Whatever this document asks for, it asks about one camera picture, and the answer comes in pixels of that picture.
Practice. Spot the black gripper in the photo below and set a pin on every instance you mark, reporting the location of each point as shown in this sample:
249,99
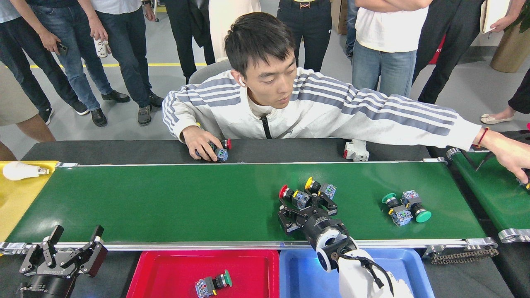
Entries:
327,227
45,285

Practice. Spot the yellow push button switch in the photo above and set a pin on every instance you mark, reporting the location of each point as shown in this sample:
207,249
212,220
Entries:
309,182

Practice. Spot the red push button switch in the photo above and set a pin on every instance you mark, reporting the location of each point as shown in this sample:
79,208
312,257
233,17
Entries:
221,155
526,182
284,191

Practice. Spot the white circuit breaker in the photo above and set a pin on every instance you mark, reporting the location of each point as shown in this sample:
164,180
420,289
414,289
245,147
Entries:
357,150

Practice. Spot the green push button switch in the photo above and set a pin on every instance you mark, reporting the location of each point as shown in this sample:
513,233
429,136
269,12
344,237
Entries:
423,215
207,286
401,216

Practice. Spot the black phone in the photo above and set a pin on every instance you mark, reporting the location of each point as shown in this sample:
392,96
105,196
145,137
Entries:
62,49

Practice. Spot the white patterned cup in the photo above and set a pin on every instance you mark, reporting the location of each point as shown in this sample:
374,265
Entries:
101,47

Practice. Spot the cream notebook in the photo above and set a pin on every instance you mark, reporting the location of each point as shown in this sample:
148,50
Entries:
492,14

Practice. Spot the blue plastic tray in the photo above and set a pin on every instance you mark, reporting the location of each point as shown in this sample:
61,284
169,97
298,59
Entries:
298,277

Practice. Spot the yellow plastic tray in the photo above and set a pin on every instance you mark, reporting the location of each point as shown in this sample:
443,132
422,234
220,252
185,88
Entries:
16,198

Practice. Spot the long green conveyor belt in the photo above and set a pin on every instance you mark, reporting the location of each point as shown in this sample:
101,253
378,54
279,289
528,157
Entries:
165,203

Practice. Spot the red plastic tray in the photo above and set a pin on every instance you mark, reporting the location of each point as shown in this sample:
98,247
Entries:
165,273

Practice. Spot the green feeder conveyor belt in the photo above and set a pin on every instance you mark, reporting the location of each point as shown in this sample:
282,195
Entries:
497,194

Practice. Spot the seated person's right hand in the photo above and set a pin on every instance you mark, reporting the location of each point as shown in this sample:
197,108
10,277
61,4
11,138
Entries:
198,140

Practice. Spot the seated person's left hand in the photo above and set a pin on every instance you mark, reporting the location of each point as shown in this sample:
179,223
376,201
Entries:
511,155

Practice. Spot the white light bulb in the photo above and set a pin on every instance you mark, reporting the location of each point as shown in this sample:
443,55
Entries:
18,171

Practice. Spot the seated person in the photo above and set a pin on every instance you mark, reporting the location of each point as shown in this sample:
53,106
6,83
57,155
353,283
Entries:
323,111

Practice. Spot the standing person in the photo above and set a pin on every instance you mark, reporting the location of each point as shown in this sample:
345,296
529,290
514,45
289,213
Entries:
519,95
451,41
310,33
124,49
14,103
352,25
25,62
389,29
78,54
186,37
223,25

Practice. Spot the grey chair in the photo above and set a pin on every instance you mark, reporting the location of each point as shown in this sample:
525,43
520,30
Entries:
207,72

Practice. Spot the cardboard box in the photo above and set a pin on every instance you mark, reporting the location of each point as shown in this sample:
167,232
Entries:
339,16

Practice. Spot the red floor sign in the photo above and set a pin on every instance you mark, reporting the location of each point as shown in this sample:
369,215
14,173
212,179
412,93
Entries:
438,54

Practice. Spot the white stand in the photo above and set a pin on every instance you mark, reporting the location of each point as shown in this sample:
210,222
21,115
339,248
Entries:
156,10

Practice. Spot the tan plant pot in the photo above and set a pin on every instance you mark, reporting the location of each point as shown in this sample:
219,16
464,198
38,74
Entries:
513,51

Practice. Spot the green plant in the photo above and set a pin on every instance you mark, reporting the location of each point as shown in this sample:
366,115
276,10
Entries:
523,16

